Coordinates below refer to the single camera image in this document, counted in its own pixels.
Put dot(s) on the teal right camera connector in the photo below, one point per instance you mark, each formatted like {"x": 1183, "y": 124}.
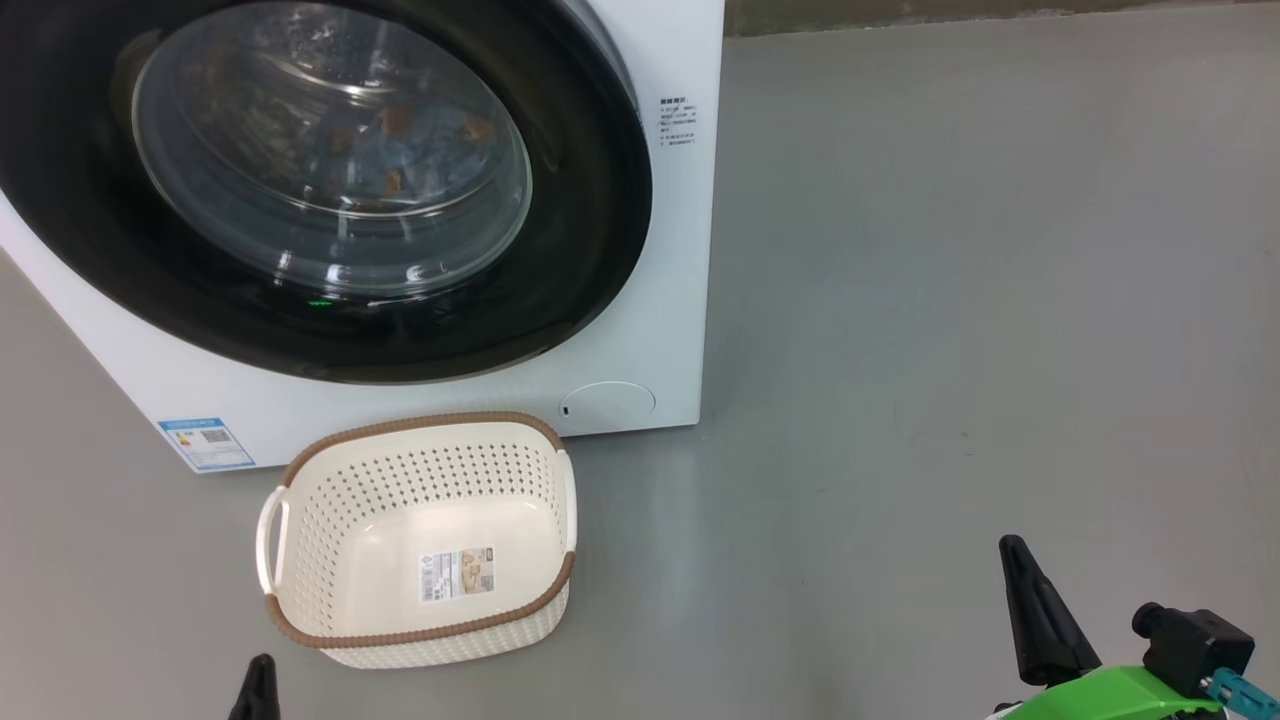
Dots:
{"x": 1245, "y": 692}

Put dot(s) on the blue energy label sticker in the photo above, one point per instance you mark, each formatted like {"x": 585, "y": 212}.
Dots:
{"x": 205, "y": 445}

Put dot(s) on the blue cartoon print garment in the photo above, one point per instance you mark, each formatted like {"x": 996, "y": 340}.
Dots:
{"x": 440, "y": 140}

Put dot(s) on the white perforated basket brown rim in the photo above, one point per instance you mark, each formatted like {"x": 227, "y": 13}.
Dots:
{"x": 400, "y": 480}

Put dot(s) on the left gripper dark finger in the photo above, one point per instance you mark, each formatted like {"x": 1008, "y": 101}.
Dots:
{"x": 267, "y": 695}
{"x": 243, "y": 700}

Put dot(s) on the paper basket label sticker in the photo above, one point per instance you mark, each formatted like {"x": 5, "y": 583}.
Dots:
{"x": 457, "y": 573}

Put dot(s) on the round white filter cover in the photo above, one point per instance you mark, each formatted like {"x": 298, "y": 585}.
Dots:
{"x": 610, "y": 405}

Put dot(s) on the white washing machine body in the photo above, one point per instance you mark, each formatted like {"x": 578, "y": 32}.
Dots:
{"x": 650, "y": 300}

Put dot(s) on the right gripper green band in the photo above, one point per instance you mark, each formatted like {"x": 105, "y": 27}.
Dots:
{"x": 1110, "y": 698}

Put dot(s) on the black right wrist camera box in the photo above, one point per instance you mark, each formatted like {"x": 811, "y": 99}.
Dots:
{"x": 1195, "y": 650}

